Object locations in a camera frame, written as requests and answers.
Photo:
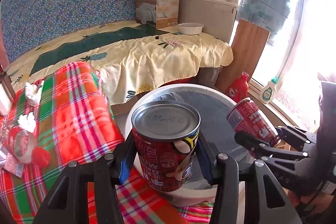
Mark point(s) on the blue floral headboard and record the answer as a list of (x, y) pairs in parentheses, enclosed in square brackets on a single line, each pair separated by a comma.
[(73, 8)]

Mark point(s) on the white trash bin with liner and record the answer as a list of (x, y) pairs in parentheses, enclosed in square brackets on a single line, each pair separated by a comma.
[(218, 113)]

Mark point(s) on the wooden board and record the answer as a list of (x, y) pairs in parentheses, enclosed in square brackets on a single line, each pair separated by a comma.
[(244, 56)]

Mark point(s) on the orange bedding box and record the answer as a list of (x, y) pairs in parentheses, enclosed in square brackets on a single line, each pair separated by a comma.
[(168, 3)]

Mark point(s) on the silver foil packet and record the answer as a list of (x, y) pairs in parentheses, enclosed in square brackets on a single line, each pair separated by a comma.
[(11, 166)]

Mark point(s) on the red green plaid tablecloth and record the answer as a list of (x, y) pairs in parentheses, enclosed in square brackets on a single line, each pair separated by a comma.
[(68, 113)]

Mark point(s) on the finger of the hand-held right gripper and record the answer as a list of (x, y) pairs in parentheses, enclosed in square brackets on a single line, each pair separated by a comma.
[(254, 146), (299, 136)]

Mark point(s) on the white tissue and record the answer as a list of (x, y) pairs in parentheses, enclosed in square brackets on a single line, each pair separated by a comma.
[(33, 92), (26, 121)]

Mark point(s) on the clear plastic bottle red cap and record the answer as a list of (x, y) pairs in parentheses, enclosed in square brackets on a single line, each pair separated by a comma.
[(22, 145)]

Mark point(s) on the white bowl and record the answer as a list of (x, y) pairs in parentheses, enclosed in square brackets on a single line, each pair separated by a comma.
[(191, 28)]

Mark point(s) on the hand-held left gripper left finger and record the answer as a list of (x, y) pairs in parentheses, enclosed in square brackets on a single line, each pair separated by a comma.
[(126, 169)]

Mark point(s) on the white green detergent bottle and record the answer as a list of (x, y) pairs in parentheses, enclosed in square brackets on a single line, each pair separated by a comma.
[(269, 92)]

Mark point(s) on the hanging blue patterned cloth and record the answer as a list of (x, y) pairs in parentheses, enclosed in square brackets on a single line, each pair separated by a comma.
[(265, 1)]

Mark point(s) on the red drink can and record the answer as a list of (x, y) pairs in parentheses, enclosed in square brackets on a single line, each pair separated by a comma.
[(157, 161), (252, 116)]

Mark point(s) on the red detergent bottle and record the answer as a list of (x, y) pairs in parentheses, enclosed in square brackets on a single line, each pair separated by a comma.
[(238, 90)]

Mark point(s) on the grey bin under bed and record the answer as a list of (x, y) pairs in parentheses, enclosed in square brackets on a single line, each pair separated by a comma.
[(210, 77)]

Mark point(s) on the yellow pineapple bed sheet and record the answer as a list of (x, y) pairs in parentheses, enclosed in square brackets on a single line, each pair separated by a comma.
[(157, 56)]

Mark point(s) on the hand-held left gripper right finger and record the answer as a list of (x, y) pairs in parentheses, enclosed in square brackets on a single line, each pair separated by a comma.
[(204, 163)]

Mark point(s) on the grey bed footboard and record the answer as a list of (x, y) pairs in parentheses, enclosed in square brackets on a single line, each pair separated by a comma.
[(207, 14)]

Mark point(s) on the grey blue bedding box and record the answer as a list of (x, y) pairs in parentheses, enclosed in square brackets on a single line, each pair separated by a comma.
[(145, 3)]

